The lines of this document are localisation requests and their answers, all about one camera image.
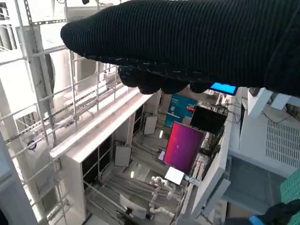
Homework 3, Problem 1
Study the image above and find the white metal grid rack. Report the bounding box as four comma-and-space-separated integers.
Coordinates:
0, 0, 122, 225

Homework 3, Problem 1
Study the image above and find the long white shelf unit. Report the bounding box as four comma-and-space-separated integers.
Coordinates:
49, 88, 162, 222

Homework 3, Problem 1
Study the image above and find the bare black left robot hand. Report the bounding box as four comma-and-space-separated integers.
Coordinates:
248, 200, 300, 225

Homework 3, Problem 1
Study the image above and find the white square panel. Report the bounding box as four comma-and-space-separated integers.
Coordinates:
165, 166, 185, 185
114, 145, 133, 167
143, 115, 158, 135

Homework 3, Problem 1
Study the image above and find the teal poster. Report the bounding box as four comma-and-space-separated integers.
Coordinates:
165, 93, 199, 128

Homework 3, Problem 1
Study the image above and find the magenta lit monitor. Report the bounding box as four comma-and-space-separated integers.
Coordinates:
163, 121, 207, 174

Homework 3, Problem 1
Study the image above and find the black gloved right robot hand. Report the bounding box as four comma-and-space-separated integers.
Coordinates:
60, 0, 300, 97

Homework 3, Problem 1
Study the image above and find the black dark monitor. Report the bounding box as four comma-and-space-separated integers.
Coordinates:
189, 105, 227, 135

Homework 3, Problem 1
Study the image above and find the green cutting mat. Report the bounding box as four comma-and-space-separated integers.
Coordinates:
280, 168, 300, 211

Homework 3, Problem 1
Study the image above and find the blue lit screen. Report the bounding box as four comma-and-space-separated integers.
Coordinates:
209, 82, 238, 96

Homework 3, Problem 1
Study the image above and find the white cabinet with slotted panel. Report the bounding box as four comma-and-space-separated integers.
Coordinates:
220, 86, 300, 211

